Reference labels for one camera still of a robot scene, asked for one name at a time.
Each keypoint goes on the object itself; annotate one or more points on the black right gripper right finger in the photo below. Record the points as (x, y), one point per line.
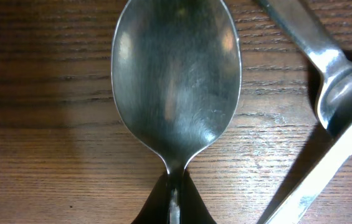
(193, 209)

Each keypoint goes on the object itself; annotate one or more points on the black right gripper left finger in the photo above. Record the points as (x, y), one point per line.
(155, 209)

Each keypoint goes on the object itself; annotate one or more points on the large steel tablespoon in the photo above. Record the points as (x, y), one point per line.
(176, 75)

